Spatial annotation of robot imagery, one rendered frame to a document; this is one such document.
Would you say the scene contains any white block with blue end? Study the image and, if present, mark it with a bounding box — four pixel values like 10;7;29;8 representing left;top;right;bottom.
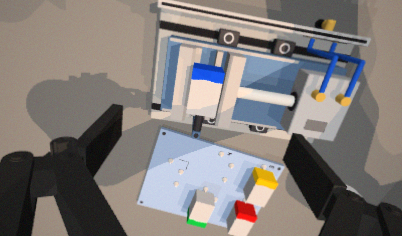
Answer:
186;62;225;118

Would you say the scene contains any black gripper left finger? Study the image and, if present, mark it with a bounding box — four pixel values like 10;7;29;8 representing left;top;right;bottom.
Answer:
0;104;127;236

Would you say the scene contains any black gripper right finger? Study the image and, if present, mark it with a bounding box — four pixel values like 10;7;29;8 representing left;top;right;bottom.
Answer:
283;133;402;236

